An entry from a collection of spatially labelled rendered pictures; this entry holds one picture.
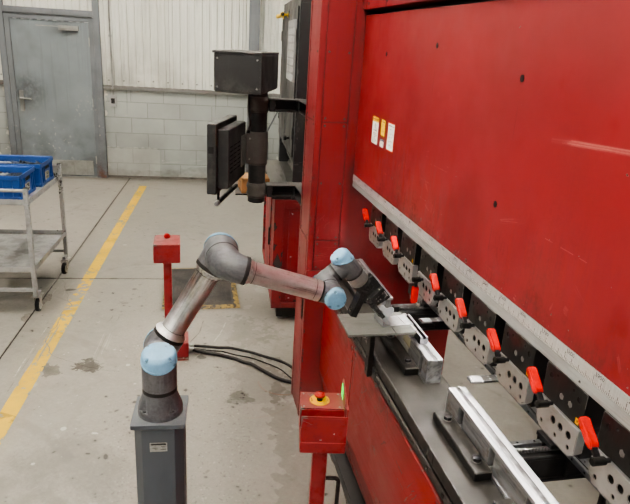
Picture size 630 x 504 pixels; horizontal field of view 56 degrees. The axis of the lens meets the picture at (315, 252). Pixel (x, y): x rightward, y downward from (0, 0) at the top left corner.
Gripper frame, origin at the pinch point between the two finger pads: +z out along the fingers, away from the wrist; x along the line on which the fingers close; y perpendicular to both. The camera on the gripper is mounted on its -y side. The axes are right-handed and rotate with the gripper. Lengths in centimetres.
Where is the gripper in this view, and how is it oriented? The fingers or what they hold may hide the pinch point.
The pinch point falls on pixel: (383, 319)
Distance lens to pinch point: 234.0
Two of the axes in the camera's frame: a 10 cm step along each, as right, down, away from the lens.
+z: 5.6, 6.9, 4.5
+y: 7.7, -6.4, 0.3
